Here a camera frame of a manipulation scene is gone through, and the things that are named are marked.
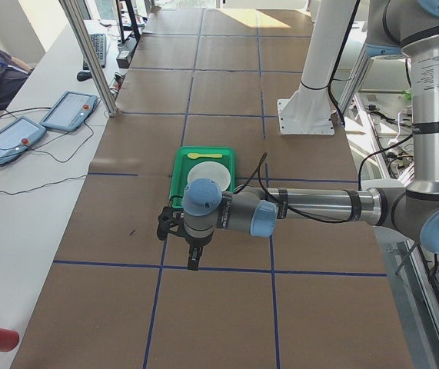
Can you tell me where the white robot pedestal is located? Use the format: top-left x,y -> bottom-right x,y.
278,0 -> 359,135

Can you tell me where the far blue teach pendant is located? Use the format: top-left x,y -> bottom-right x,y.
40,91 -> 98,132

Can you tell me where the white desk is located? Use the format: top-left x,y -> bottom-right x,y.
0,18 -> 128,369

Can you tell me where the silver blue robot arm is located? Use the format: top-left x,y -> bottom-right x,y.
180,1 -> 439,270

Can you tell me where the aluminium frame post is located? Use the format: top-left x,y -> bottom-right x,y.
59,0 -> 118,117

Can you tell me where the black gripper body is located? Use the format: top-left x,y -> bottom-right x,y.
187,238 -> 208,258

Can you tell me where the blue teach pendant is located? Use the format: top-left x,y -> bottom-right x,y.
0,117 -> 46,165
40,91 -> 98,132

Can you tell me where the green plastic tray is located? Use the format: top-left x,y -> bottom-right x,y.
170,146 -> 236,208

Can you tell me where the white round plate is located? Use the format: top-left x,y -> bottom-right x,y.
187,161 -> 231,191

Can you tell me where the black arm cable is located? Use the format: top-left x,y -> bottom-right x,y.
238,152 -> 354,224

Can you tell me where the near blue teach pendant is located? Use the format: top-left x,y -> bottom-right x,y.
0,117 -> 46,165

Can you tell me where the black keyboard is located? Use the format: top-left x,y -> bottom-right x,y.
89,33 -> 107,68

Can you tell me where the yellow plastic spoon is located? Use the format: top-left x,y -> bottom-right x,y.
187,152 -> 223,160

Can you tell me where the black computer mouse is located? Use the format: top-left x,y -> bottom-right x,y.
76,70 -> 92,81

